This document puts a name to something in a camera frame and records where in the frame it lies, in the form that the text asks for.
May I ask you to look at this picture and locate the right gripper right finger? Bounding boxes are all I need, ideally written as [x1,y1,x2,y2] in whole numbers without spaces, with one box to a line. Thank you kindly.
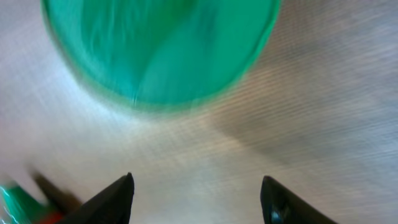
[260,175,336,224]

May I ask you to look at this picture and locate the white jar green lid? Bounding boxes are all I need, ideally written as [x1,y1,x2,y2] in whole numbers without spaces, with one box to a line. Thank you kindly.
[40,0,281,111]

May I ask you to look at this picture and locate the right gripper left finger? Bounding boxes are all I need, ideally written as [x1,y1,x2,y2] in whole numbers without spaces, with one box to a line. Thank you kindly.
[59,172,134,224]

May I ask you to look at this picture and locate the green glove package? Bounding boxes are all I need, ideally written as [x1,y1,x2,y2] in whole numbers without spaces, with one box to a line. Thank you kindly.
[1,185,47,224]

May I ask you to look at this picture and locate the red tube package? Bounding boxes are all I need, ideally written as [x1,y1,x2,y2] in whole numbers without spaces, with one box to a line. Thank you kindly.
[35,212,64,224]

